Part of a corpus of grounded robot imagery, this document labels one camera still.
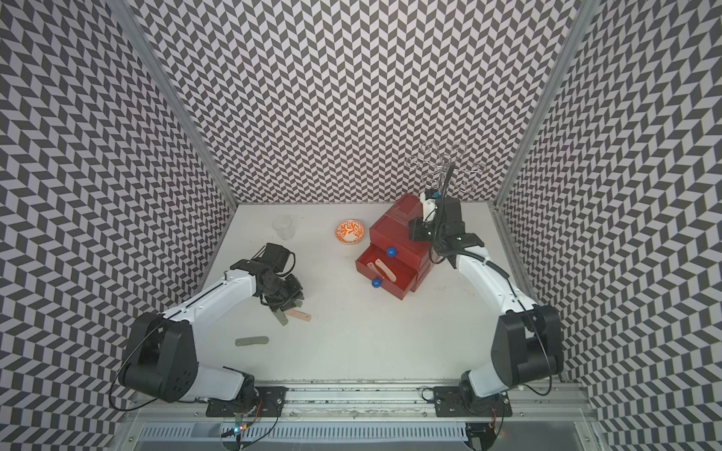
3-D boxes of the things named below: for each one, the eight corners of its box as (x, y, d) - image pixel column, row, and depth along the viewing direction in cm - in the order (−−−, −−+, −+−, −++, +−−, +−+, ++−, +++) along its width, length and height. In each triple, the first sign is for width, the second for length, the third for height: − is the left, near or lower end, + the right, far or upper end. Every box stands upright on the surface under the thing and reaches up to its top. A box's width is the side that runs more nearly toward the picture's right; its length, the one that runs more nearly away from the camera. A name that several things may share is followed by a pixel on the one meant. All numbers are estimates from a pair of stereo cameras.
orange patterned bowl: (335, 244, 108) (334, 236, 104) (337, 228, 113) (336, 220, 109) (363, 244, 108) (363, 236, 104) (364, 228, 113) (364, 220, 109)
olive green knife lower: (237, 346, 84) (234, 344, 82) (238, 340, 85) (235, 337, 84) (268, 342, 85) (266, 340, 83) (269, 336, 86) (267, 334, 84)
